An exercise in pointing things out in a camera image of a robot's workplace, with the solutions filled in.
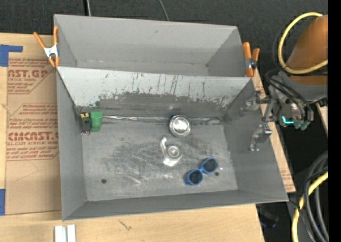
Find clear glass cup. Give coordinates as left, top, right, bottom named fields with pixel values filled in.
left=159, top=136, right=183, bottom=167

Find blue sunglasses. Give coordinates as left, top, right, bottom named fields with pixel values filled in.
left=184, top=157, right=220, bottom=186

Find shiny metal can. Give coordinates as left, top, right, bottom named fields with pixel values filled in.
left=168, top=114, right=192, bottom=138

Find grey metal bin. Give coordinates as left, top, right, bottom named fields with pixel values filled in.
left=53, top=13, right=290, bottom=222

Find black plug with yellow mark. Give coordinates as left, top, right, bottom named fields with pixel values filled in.
left=79, top=111, right=92, bottom=138

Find brown cardboard board red print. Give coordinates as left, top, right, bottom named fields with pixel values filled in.
left=0, top=32, right=297, bottom=216

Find green plastic block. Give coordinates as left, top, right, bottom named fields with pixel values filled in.
left=90, top=110, right=103, bottom=132

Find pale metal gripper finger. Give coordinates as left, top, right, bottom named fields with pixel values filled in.
left=248, top=124, right=274, bottom=152
left=242, top=90, right=263, bottom=111

